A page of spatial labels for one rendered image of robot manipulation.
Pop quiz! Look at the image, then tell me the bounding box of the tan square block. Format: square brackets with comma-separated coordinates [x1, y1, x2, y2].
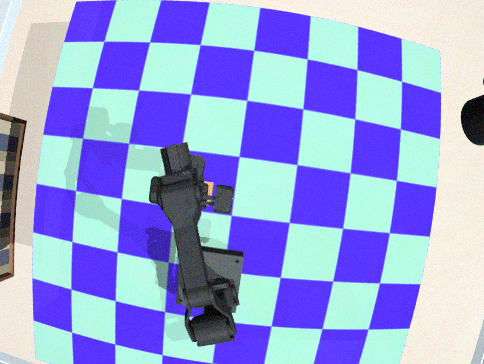
[204, 181, 214, 196]

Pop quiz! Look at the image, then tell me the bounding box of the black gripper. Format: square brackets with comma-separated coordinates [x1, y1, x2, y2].
[149, 176, 234, 215]

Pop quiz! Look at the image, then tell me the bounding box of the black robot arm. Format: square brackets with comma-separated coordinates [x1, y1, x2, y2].
[156, 142, 240, 347]

